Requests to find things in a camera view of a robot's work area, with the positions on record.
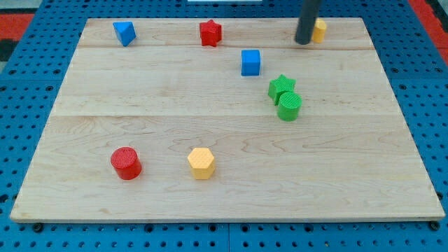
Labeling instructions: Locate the green star block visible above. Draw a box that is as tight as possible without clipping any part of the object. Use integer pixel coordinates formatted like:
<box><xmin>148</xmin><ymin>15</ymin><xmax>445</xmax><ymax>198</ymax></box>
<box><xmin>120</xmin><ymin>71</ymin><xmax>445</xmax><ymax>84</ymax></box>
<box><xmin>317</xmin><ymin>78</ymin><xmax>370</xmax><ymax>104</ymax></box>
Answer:
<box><xmin>268</xmin><ymin>74</ymin><xmax>296</xmax><ymax>106</ymax></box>

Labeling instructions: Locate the red star block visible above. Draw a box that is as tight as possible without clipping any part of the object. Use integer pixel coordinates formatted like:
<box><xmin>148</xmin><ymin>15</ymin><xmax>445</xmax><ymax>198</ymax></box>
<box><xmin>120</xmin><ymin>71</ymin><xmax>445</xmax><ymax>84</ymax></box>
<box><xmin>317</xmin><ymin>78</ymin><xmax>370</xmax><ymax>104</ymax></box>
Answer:
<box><xmin>199</xmin><ymin>20</ymin><xmax>222</xmax><ymax>47</ymax></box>

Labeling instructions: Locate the blue triangle block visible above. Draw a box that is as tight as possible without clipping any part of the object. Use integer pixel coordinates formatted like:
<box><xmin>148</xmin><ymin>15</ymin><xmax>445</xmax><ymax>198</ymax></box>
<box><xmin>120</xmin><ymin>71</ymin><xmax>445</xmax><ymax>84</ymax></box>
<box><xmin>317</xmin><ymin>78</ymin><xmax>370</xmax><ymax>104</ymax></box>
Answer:
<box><xmin>113</xmin><ymin>21</ymin><xmax>137</xmax><ymax>47</ymax></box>

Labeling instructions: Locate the yellow hexagon block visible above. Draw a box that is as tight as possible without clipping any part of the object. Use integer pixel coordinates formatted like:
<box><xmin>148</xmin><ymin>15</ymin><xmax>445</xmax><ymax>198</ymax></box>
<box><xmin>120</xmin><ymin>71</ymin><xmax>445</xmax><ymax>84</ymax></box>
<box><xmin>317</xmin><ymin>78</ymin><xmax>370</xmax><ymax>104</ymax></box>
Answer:
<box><xmin>188</xmin><ymin>148</ymin><xmax>216</xmax><ymax>180</ymax></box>

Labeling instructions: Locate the wooden board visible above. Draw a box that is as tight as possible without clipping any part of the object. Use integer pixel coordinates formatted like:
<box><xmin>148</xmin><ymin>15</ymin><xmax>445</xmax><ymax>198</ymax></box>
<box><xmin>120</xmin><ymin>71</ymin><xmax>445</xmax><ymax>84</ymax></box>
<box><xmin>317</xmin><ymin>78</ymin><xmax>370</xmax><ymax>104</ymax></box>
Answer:
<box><xmin>10</xmin><ymin>17</ymin><xmax>445</xmax><ymax>223</ymax></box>

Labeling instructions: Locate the green cylinder block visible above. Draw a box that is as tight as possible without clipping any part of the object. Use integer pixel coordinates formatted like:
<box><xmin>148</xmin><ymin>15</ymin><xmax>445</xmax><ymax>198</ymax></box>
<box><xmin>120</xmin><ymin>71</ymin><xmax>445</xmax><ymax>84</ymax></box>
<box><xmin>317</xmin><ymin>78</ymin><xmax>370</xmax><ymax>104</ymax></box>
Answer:
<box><xmin>277</xmin><ymin>92</ymin><xmax>302</xmax><ymax>121</ymax></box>

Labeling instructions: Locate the blue cube block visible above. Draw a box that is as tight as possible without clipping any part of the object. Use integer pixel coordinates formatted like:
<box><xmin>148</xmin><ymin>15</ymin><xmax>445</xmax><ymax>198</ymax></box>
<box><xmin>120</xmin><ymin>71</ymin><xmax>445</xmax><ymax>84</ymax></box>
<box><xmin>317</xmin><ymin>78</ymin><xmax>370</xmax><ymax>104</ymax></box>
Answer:
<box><xmin>241</xmin><ymin>50</ymin><xmax>261</xmax><ymax>76</ymax></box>

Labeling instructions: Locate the red cylinder block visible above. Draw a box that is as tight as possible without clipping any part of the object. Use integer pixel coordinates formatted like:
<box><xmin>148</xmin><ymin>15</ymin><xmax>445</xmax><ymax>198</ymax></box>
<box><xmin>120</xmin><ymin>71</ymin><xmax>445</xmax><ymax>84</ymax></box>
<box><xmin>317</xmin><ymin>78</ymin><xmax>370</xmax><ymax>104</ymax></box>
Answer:
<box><xmin>110</xmin><ymin>146</ymin><xmax>142</xmax><ymax>180</ymax></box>

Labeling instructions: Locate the yellow block behind rod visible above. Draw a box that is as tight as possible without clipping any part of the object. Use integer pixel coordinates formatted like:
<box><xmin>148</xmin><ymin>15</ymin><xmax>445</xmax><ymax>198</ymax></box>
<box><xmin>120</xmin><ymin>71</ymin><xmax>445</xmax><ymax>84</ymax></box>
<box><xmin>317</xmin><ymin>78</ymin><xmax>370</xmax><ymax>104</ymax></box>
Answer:
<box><xmin>311</xmin><ymin>18</ymin><xmax>327</xmax><ymax>43</ymax></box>

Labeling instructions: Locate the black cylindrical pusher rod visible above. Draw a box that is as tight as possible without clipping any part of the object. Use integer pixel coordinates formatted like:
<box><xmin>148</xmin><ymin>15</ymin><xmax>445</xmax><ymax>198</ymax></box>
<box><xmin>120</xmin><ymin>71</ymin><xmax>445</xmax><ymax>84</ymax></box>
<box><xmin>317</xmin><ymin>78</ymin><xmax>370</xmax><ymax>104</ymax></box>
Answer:
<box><xmin>295</xmin><ymin>0</ymin><xmax>322</xmax><ymax>45</ymax></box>

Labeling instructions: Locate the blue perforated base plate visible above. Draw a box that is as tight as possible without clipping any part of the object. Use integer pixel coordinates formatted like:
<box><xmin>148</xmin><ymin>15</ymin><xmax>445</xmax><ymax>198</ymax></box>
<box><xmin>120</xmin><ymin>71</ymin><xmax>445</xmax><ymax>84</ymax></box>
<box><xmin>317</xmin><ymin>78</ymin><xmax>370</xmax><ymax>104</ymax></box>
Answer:
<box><xmin>1</xmin><ymin>1</ymin><xmax>447</xmax><ymax>251</ymax></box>

